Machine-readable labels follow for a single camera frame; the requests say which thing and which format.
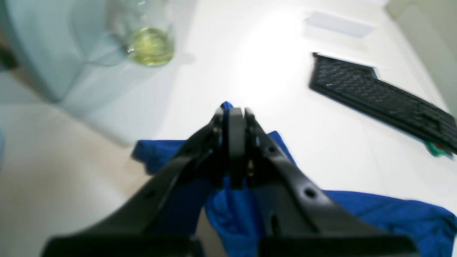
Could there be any green tape roll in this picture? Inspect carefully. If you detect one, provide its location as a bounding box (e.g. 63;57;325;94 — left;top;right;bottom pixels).
425;141;452;157

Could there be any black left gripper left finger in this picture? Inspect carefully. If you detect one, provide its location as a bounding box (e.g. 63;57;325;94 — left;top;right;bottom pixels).
41;107;245;257

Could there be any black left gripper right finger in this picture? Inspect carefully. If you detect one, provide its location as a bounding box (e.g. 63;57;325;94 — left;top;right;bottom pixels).
245;109;418;257

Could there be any blue long-sleeve t-shirt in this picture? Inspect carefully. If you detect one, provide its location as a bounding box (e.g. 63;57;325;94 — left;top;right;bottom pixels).
132;140;456;257

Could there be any black computer keyboard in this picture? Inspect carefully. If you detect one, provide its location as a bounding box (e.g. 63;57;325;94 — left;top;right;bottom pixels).
310;52;457;153

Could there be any clear glass jar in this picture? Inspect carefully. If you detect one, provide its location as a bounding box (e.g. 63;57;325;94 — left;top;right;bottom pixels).
108;0;175;67

